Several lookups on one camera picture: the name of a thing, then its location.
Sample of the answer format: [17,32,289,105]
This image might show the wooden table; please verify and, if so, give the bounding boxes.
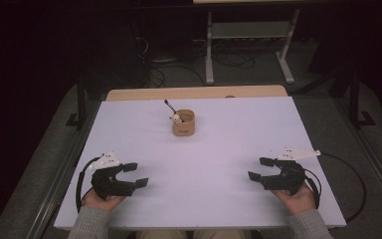
[105,85,288,102]

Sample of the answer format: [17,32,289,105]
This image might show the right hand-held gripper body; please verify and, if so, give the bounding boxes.
[261,146,321,196]

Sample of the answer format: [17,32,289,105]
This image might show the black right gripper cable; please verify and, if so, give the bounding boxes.
[302,151,368,224]

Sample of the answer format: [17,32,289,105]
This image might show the black metal stand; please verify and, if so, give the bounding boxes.
[65,75,90,131]
[327,68,377,129]

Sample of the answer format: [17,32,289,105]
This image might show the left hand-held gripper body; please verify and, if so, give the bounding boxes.
[89,150,137,201]

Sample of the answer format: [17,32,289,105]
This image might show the black floor cables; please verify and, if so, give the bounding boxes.
[134,35,259,90]

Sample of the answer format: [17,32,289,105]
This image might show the white metal desk frame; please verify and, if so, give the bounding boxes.
[204,9,301,86]

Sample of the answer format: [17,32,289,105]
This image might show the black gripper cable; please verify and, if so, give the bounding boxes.
[75,155,102,213]
[302,151,368,224]

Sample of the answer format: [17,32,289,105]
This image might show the person's right hand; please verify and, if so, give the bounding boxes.
[272,183,316,215]

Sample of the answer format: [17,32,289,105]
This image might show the tan pen holder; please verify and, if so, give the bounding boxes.
[171,109,196,137]

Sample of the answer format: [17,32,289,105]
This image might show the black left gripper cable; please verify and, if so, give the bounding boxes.
[75,155,102,213]

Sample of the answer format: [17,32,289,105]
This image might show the black brush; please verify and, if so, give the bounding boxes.
[163,99,185,122]

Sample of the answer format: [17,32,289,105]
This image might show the person's left hand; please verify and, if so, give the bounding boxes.
[84,188,127,212]

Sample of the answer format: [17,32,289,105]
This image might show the aluminium rail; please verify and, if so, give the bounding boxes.
[333,99,382,213]
[25,99,101,239]

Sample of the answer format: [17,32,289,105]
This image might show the white board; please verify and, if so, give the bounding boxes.
[53,96,347,231]

